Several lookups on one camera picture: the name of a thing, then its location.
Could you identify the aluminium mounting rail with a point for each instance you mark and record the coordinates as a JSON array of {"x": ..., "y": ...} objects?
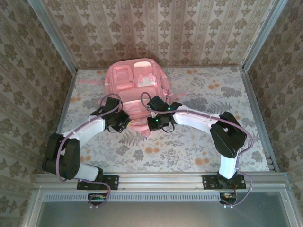
[{"x": 161, "y": 182}]

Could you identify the pink backpack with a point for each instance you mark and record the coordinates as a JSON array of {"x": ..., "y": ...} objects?
[{"x": 135, "y": 94}]

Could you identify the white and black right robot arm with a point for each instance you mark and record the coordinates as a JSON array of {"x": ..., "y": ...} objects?
[{"x": 194, "y": 118}]

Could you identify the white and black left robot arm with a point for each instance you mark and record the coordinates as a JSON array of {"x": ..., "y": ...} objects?
[{"x": 90, "y": 127}]

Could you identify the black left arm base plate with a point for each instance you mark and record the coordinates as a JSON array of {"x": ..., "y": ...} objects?
[{"x": 111, "y": 182}]

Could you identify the aluminium corner post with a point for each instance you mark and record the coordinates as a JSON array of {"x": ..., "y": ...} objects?
[
  {"x": 262, "y": 35},
  {"x": 54, "y": 35}
]

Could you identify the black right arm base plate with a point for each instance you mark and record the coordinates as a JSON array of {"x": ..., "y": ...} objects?
[{"x": 210, "y": 182}]

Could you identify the grey metal sheet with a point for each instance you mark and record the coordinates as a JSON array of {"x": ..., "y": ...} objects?
[{"x": 161, "y": 215}]

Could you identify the aluminium table side rail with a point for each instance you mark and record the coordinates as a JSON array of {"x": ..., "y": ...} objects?
[{"x": 256, "y": 111}]

